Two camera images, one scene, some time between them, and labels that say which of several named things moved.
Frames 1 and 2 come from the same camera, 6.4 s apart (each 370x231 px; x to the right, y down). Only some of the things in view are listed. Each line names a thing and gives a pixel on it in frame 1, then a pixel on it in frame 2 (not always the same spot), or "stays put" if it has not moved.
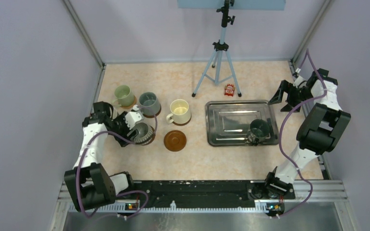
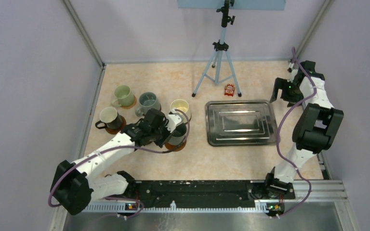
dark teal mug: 259,130 to 179,134
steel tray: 228,121 stays put
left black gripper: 130,136 to 161,142
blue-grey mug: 149,104 stays put
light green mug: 125,96 stays put
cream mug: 180,113 stays put
